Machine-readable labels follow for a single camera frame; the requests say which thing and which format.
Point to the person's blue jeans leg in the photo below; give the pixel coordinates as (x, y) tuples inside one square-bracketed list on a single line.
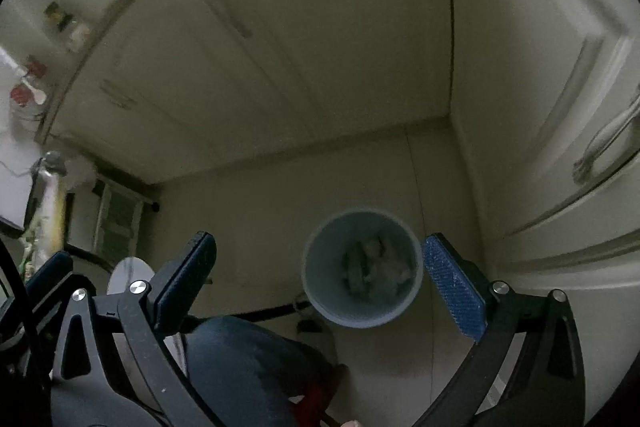
[(250, 372)]

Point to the silver yellow wrapper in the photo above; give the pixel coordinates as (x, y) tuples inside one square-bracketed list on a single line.
[(50, 207)]

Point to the white cabinet door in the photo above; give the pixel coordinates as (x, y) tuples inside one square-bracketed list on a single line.
[(525, 57)]

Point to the white storage rack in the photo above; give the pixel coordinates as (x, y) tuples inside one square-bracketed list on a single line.
[(117, 217)]

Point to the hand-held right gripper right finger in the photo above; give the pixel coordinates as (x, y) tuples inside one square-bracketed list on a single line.
[(452, 287)]

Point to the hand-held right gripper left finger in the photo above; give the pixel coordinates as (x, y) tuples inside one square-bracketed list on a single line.
[(185, 282)]

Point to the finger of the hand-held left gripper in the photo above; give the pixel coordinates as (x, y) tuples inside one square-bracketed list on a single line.
[(50, 279)]

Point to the kitchen counter cabinet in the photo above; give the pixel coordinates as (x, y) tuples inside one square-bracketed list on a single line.
[(250, 57)]

